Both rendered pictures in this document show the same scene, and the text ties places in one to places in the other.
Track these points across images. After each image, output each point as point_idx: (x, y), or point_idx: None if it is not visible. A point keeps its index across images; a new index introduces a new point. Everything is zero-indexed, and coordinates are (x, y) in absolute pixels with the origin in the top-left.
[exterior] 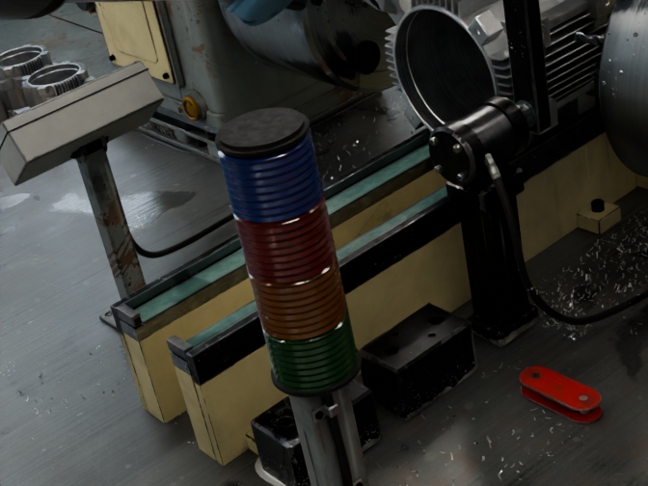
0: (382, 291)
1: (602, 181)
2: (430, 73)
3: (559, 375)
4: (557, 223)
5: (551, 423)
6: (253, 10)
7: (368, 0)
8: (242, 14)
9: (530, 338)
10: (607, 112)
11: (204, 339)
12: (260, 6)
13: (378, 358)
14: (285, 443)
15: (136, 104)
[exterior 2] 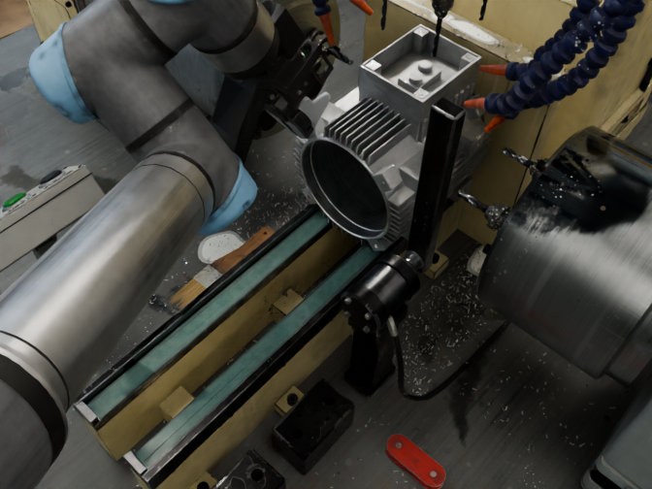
0: (287, 370)
1: (438, 237)
2: (326, 162)
3: (415, 446)
4: None
5: (407, 487)
6: (209, 234)
7: (289, 129)
8: (198, 233)
9: (389, 391)
10: (484, 286)
11: (154, 450)
12: (216, 232)
13: (287, 441)
14: None
15: (82, 209)
